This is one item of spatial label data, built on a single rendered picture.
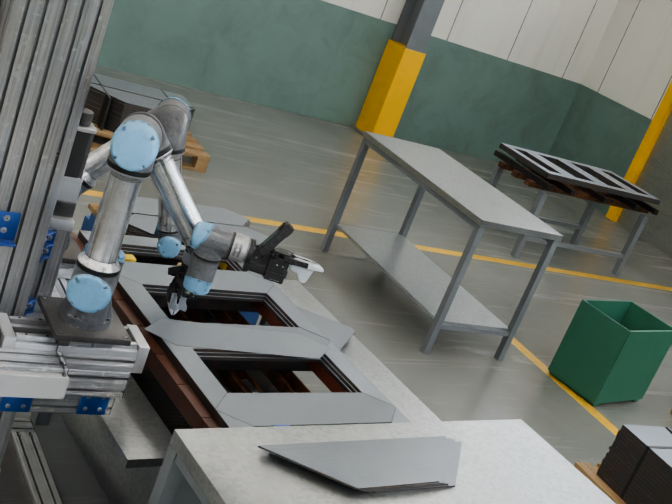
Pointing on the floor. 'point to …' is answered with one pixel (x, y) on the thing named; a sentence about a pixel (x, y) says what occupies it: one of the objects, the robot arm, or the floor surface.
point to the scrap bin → (611, 351)
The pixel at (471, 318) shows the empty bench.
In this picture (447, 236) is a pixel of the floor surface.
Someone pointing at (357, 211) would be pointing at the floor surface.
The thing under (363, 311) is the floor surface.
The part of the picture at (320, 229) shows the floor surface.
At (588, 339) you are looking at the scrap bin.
